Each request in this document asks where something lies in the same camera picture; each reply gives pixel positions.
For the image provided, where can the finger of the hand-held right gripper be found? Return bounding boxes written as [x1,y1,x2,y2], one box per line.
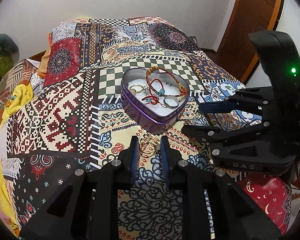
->
[198,87,271,117]
[181,119,271,146]

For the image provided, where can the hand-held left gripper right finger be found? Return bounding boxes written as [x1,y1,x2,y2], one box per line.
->
[161,136,283,240]

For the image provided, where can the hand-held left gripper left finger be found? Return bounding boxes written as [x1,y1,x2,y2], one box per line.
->
[21,136,140,240]

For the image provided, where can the thin gold bangle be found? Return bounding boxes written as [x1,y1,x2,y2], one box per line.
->
[139,137,158,154]

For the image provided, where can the silver ring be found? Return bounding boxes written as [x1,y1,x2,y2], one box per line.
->
[163,96,177,108]

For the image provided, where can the purple heart-shaped tin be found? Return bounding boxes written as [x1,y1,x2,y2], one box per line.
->
[120,67,190,126]

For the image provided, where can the red cord blue bead bracelet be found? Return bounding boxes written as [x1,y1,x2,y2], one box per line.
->
[139,78,167,106]

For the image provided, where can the gold ring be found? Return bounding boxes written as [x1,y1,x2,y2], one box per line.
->
[130,84,143,96]

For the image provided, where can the red gold braided bracelet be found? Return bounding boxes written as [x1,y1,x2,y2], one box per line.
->
[145,66,188,98]

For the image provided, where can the wooden door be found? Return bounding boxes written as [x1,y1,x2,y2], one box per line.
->
[214,0,284,82]

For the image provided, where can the patchwork printed blanket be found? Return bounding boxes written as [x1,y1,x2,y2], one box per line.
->
[5,17,294,240]

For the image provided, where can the orange pillow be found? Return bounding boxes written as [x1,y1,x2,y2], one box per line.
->
[37,32,54,78]

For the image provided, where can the yellow cloth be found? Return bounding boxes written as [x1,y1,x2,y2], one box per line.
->
[0,83,35,235]

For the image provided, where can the striped geometric quilt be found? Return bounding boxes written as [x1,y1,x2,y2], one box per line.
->
[0,59,40,140]

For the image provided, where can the dark green stuffed toy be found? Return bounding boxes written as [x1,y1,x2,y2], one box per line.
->
[0,34,18,57]

